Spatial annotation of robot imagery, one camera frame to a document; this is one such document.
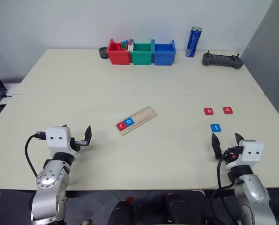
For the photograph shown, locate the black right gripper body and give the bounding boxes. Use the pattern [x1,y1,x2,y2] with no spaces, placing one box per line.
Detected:
[220,145,244,165]

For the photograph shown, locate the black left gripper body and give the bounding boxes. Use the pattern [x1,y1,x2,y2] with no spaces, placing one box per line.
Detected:
[70,137,88,152]

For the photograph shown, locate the wooden letter tray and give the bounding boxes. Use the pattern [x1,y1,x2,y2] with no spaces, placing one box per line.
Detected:
[115,105,158,136]

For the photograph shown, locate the dark rounded shape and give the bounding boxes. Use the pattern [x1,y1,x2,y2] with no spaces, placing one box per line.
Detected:
[164,192,194,225]
[107,200,135,225]

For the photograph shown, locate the grey remote controller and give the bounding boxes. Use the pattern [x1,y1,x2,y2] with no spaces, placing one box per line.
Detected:
[202,50,244,70]

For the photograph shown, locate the dark grey round dish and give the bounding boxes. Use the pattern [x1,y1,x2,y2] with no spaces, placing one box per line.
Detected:
[98,46,110,60]

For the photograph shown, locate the red plastic bin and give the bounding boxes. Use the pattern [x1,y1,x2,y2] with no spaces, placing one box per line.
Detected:
[106,38,131,65]

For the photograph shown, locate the green plastic bin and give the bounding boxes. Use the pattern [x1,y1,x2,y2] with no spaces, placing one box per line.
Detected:
[129,39,154,66]

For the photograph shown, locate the blue plastic bin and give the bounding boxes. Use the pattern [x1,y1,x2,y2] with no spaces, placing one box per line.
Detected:
[151,39,177,67]

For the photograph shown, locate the blue drink can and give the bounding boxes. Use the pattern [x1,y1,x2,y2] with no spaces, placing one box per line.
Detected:
[185,26,203,58]

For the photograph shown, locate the pile of blue bricks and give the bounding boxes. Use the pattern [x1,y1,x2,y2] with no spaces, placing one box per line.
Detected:
[155,45,174,53]

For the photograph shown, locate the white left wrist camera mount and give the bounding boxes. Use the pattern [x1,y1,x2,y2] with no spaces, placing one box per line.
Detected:
[45,126,81,162]

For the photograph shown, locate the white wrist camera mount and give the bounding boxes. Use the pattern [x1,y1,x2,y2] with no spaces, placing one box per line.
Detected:
[45,126,81,162]
[225,140,264,170]

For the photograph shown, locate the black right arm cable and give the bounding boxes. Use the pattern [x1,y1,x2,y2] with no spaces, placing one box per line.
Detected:
[209,146,245,225]

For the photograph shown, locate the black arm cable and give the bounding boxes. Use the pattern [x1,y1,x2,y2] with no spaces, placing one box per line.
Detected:
[209,146,245,225]
[24,130,48,179]

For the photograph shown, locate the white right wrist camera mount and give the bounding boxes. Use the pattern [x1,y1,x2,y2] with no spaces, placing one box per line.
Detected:
[225,140,264,170]

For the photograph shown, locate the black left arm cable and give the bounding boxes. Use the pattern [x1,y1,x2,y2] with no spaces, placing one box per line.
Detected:
[24,130,48,179]

